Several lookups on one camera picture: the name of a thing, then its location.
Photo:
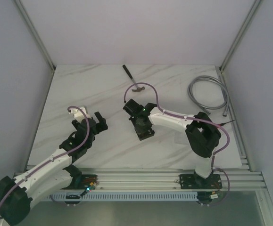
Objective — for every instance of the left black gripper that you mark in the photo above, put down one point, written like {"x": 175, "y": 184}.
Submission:
{"x": 95, "y": 122}

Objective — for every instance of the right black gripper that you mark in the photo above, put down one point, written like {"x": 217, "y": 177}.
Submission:
{"x": 133, "y": 120}

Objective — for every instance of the black fuse box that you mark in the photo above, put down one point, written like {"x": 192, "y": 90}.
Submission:
{"x": 144, "y": 132}

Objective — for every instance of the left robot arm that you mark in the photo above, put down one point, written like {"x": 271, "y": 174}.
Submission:
{"x": 20, "y": 194}

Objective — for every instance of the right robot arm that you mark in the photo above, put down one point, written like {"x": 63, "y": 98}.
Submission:
{"x": 203, "y": 137}

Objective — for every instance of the clear plastic fuse box cover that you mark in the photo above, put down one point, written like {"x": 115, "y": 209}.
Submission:
{"x": 180, "y": 138}

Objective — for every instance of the claw hammer black handle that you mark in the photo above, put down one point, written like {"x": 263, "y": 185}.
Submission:
{"x": 137, "y": 88}

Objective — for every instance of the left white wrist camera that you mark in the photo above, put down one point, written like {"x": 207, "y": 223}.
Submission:
{"x": 79, "y": 113}

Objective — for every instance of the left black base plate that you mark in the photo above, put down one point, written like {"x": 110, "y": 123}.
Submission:
{"x": 85, "y": 181}

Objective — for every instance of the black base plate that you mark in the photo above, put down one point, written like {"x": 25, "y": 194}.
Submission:
{"x": 194, "y": 181}
{"x": 85, "y": 181}

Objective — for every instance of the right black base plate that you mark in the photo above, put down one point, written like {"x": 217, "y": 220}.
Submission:
{"x": 194, "y": 181}

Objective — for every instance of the red handled screwdriver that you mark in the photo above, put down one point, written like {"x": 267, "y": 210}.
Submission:
{"x": 224, "y": 123}

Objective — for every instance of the grey slotted cable duct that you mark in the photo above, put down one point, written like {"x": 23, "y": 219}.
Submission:
{"x": 129, "y": 196}

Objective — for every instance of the aluminium mounting rail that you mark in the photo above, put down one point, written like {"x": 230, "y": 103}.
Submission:
{"x": 167, "y": 179}

